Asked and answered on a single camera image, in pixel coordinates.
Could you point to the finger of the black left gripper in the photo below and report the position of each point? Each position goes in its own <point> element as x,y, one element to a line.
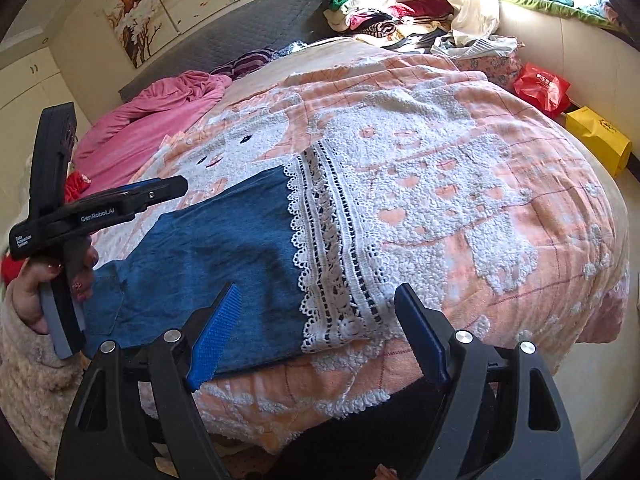
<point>123,204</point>

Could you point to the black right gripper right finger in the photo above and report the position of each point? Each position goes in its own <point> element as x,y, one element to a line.
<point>501,417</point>

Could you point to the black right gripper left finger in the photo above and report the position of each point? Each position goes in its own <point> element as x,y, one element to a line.
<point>106,435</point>

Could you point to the blue denim pants lace hem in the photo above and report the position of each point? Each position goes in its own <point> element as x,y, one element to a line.
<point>292,239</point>

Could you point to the person's left hand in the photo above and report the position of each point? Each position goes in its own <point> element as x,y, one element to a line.
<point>25,288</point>

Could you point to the pink velvet quilt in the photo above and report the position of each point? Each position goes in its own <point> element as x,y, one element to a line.
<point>123,140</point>

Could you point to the red floral blanket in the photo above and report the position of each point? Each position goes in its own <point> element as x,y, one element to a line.
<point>24,236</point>

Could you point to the white wardrobe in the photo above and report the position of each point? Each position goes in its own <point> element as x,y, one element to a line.
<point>28,86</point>

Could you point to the striped purple pillow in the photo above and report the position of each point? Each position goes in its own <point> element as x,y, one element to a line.
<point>245,64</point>

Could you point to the orange bear pattern blanket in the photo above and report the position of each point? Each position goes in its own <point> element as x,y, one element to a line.
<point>479,202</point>

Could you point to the grey quilted headboard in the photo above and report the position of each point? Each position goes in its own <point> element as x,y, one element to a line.
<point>260,24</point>

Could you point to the yellow paper bag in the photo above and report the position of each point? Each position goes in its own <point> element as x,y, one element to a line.
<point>607,144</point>

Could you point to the red plastic bag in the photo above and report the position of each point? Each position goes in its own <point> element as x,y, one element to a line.
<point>542,89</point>

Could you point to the pile of folded clothes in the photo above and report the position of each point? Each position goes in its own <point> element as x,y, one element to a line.
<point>411,25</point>

